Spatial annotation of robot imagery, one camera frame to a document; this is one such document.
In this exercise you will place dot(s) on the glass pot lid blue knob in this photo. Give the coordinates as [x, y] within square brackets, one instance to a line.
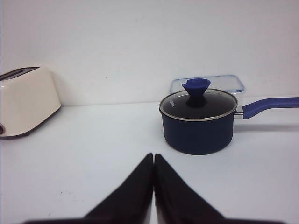
[197, 102]

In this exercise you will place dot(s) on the clear container with blue rim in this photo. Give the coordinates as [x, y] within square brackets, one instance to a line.
[228, 83]

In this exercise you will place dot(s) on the dark blue saucepan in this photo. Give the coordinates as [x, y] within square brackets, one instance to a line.
[207, 137]

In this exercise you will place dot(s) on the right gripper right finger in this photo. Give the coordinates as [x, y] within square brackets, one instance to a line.
[177, 203]

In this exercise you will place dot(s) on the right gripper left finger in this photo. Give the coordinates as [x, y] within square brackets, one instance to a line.
[130, 203]

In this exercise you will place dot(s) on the cream two-slot toaster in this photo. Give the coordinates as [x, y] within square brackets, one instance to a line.
[28, 98]

